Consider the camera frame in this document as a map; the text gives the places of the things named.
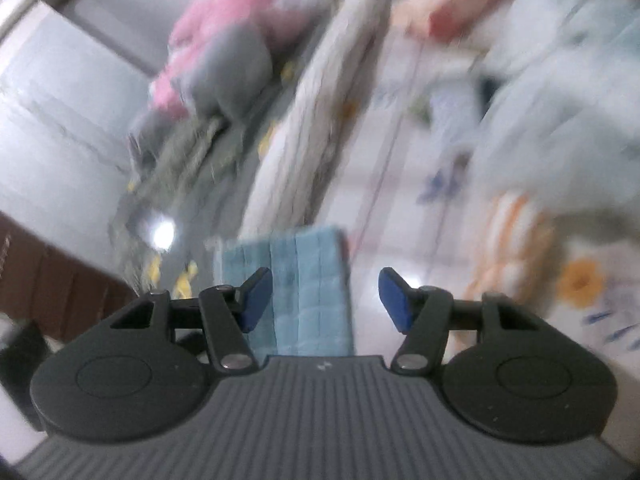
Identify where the pink grey patchwork quilt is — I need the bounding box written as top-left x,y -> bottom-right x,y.
127,0 -> 361,173

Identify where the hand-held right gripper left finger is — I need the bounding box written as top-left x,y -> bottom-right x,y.
107,266 -> 274,376

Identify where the plaid flower print bed sheet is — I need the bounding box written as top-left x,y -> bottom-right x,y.
320,20 -> 640,366

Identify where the white fuzzy mattress pad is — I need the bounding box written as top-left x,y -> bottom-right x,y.
239,0 -> 403,243

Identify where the orange striped sock ball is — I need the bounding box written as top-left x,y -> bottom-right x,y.
462,192 -> 553,308

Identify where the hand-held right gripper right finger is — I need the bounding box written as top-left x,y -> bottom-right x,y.
377,266 -> 546,376

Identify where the red cream wet wipes pack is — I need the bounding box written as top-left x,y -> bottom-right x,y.
389,0 -> 510,45

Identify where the white plastic bag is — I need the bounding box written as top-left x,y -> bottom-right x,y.
470,0 -> 640,218

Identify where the grey bed sheet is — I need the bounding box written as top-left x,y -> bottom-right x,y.
107,110 -> 281,306

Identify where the light blue towel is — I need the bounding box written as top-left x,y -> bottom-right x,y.
214,225 -> 357,358

